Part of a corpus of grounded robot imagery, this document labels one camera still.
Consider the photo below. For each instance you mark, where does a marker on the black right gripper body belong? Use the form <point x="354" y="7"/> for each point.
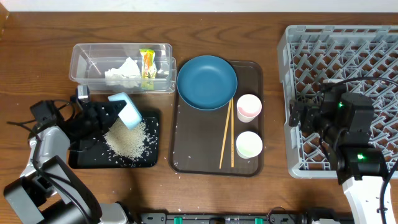
<point x="313" y="120"/>

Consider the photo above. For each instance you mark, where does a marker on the grey dishwasher rack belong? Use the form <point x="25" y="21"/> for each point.
<point x="308" y="55"/>

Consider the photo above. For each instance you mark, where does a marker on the right wooden chopstick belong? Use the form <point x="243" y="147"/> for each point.
<point x="232" y="132"/>

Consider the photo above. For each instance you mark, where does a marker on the brown serving tray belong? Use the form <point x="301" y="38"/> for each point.
<point x="197" y="136"/>

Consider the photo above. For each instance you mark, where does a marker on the black rectangular tray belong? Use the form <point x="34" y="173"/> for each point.
<point x="94" y="153"/>

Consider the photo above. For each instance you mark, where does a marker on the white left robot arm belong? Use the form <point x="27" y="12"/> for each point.
<point x="48" y="191"/>

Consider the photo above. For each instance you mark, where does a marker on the small light blue bowl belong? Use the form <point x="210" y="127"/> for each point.
<point x="129" y="115"/>

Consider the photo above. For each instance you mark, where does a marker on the large blue plate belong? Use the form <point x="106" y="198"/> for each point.
<point x="207" y="82"/>

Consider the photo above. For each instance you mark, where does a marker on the white cup pink inside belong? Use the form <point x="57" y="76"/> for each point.
<point x="248" y="107"/>

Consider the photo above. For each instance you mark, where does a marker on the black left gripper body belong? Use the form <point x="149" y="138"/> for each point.
<point x="88" y="126"/>

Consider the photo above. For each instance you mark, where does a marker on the clear plastic waste bin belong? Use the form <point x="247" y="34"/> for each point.
<point x="90" y="61"/>

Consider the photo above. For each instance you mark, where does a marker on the white cup green inside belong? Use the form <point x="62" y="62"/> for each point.
<point x="248" y="145"/>

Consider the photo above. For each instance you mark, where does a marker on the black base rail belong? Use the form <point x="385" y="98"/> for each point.
<point x="276" y="215"/>

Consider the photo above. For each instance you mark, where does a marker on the orange green snack wrapper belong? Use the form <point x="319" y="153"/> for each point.
<point x="148" y="68"/>

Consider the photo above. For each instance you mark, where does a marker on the white tissue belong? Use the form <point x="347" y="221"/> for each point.
<point x="125" y="75"/>

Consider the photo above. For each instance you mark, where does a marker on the left wooden chopstick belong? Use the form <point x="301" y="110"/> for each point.
<point x="225" y="133"/>

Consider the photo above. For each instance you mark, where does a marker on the wooden chopstick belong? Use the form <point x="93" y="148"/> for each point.
<point x="225" y="133"/>
<point x="232" y="132"/>

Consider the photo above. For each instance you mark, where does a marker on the pile of rice grains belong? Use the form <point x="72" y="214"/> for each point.
<point x="126" y="142"/>

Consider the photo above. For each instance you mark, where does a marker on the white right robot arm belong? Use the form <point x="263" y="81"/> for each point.
<point x="343" y="121"/>

